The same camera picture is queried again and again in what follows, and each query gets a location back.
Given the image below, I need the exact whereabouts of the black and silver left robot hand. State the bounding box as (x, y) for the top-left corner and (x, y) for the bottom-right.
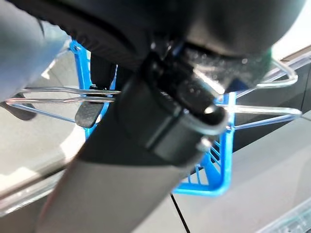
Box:
(0, 0), (302, 233)

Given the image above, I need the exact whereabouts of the blue plastic basket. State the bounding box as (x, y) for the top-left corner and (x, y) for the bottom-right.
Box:
(69, 40), (237, 198)

